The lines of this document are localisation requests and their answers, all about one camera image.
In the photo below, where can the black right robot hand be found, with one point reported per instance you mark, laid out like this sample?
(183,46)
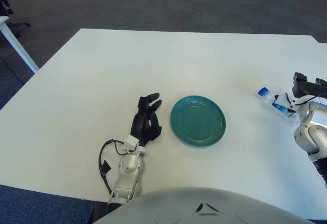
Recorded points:
(306,89)

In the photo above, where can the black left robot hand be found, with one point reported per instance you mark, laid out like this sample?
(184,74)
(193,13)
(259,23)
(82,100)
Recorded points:
(140,126)

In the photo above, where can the clear bottle with blue cap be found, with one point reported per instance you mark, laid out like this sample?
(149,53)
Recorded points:
(267,97)

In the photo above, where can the teal green round plate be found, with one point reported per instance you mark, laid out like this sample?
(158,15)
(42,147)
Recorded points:
(198,121)

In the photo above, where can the grey robot torso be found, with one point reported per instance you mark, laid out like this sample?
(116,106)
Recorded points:
(204,208)

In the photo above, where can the white desk leg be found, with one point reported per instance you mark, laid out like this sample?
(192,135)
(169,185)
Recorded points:
(18,47)

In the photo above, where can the black office chair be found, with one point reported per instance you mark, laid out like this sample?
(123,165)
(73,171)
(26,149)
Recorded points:
(20,24)

